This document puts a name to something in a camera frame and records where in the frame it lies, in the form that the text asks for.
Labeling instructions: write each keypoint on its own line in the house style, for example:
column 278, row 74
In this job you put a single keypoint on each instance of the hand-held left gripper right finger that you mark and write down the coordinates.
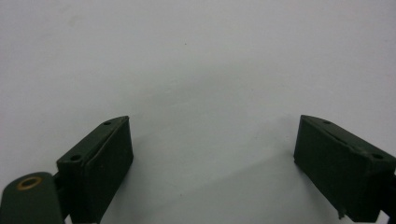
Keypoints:
column 339, row 168

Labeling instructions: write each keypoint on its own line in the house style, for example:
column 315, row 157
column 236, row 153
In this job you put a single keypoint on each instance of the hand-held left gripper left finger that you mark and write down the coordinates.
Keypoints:
column 99, row 168

